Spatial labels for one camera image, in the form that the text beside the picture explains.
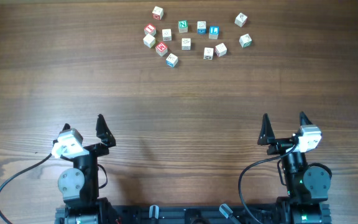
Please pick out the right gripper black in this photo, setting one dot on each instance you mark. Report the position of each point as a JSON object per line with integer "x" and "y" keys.
{"x": 267, "y": 138}

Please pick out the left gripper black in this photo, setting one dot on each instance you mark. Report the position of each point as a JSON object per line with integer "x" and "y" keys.
{"x": 102, "y": 132}

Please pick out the wooden block blue side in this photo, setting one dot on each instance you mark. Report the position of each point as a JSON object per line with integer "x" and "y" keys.
{"x": 171, "y": 60}

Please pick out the red E letter block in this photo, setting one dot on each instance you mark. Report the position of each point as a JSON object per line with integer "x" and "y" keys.
{"x": 161, "y": 49}

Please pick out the wooden block picture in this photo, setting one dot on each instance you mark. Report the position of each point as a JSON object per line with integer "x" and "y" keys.
{"x": 167, "y": 34}
{"x": 185, "y": 43}

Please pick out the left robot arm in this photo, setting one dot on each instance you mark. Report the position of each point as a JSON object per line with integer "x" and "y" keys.
{"x": 79, "y": 185}

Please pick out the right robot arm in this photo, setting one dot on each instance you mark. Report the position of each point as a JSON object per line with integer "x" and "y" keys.
{"x": 307, "y": 184}

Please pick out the wooden block green side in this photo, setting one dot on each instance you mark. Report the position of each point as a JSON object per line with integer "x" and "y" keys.
{"x": 245, "y": 40}

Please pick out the wooden block Z side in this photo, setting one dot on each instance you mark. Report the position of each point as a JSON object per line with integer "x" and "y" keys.
{"x": 220, "y": 50}

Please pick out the wooden block soccer ball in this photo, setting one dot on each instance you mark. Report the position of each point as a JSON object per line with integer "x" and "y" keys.
{"x": 208, "y": 53}

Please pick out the plain wooden block yellow side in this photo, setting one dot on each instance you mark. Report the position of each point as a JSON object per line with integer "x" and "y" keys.
{"x": 149, "y": 40}

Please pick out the wooden block far right top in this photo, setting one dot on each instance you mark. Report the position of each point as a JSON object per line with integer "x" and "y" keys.
{"x": 240, "y": 19}

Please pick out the red L letter block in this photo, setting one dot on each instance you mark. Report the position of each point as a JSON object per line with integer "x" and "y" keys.
{"x": 150, "y": 29}

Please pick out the blue L letter block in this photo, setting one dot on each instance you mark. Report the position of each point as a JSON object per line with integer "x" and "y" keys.
{"x": 213, "y": 32}

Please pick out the wooden block picture top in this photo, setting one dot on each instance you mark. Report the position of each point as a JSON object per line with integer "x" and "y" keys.
{"x": 167, "y": 34}

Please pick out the wooden block blue front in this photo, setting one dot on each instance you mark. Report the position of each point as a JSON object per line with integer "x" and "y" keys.
{"x": 201, "y": 27}

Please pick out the wooden block top left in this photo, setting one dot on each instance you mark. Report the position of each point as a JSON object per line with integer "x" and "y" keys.
{"x": 157, "y": 13}

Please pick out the green N letter block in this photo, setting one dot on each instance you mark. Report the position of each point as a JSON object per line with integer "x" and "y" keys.
{"x": 183, "y": 26}

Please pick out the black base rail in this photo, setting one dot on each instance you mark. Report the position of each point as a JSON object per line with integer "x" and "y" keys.
{"x": 265, "y": 213}

